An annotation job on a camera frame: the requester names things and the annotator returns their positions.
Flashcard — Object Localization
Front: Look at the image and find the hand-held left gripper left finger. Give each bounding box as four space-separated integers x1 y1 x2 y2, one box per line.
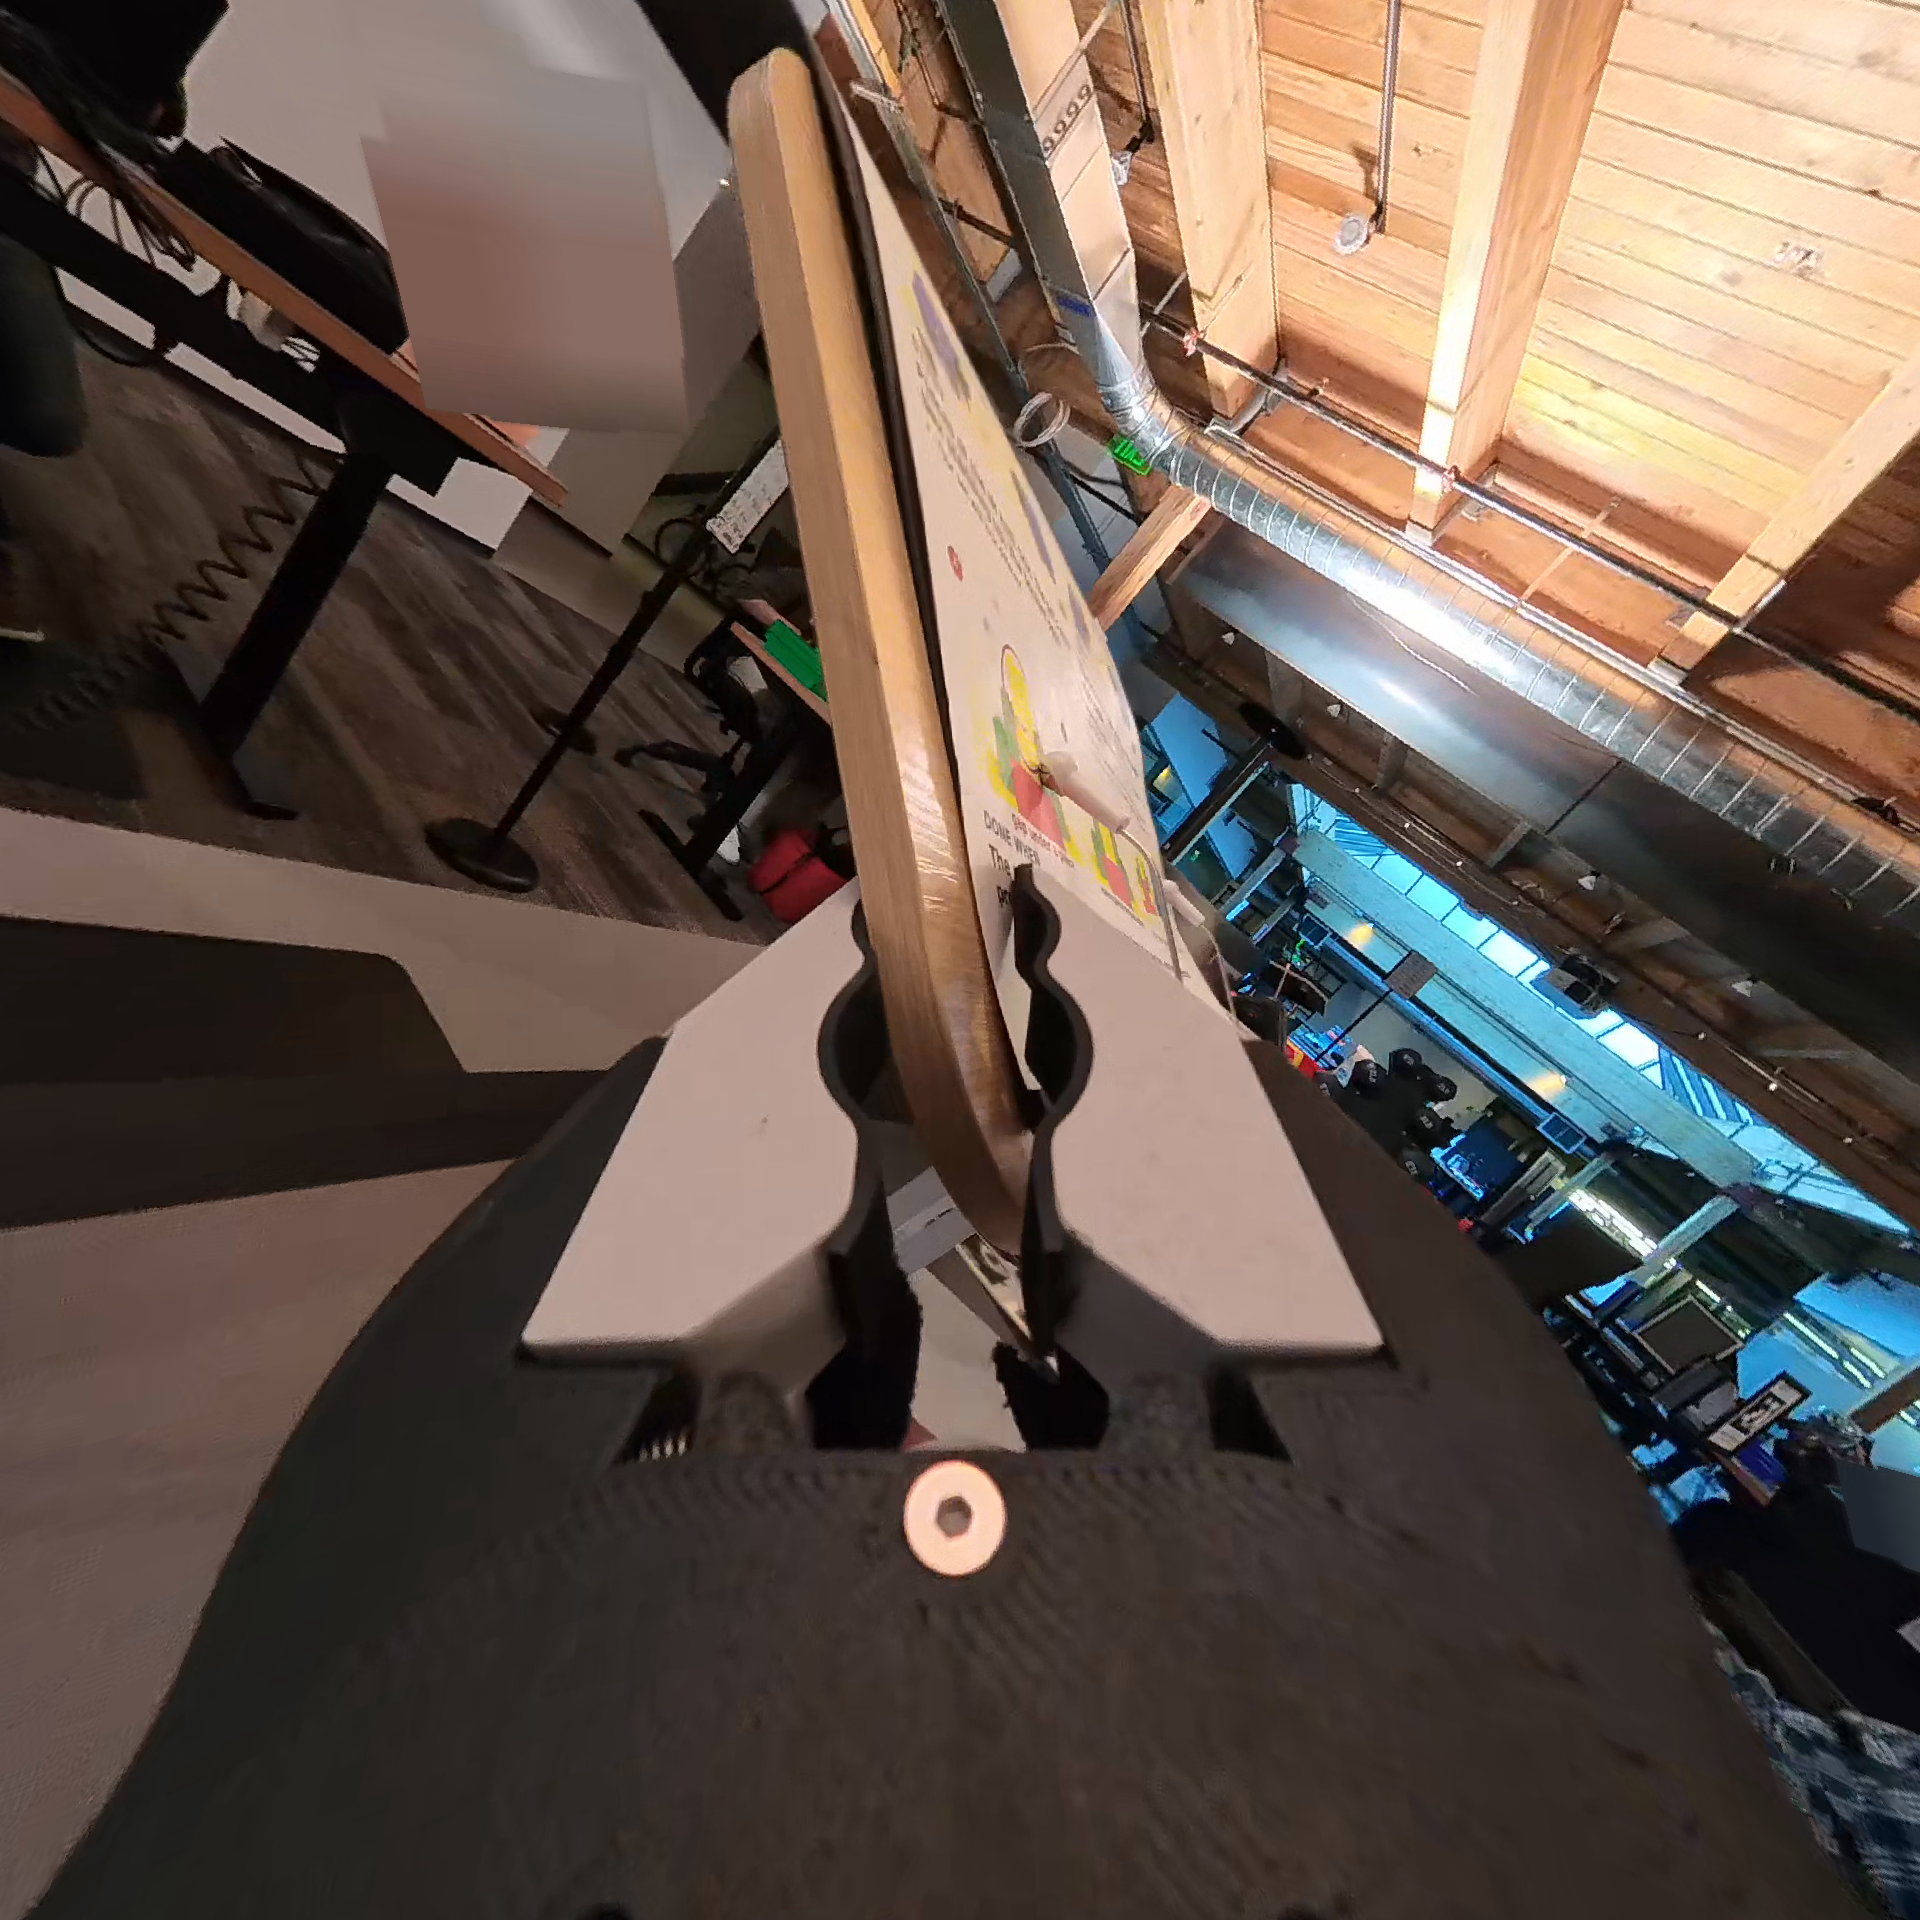
522 900 917 1451

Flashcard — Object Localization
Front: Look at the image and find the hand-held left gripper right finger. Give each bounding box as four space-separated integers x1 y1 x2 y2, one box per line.
1011 868 1387 1410

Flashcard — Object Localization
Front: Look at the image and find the red bag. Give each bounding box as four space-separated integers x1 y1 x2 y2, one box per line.
747 826 854 926

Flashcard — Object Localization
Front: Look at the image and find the black office chair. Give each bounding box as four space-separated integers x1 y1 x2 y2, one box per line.
615 628 786 800

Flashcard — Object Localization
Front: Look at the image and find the wooden desk with green bin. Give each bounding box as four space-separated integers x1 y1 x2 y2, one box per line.
645 599 835 919

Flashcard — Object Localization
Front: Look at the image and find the printed task instruction sheet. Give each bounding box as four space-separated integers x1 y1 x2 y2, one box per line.
859 103 1187 976

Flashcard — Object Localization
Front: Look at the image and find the wooden desk with black legs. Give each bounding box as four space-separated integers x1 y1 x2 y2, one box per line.
0 68 571 826

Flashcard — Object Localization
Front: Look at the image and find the white printed sign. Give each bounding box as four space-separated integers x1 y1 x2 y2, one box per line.
703 441 790 549

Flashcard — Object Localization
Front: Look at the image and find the black bag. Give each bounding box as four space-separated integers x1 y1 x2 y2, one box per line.
157 138 411 355

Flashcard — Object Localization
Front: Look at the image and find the black stanchion post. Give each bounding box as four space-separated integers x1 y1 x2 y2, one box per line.
425 510 724 898

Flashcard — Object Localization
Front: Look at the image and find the grey rectangular air duct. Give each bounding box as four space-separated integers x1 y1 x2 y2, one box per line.
1168 523 1920 1189

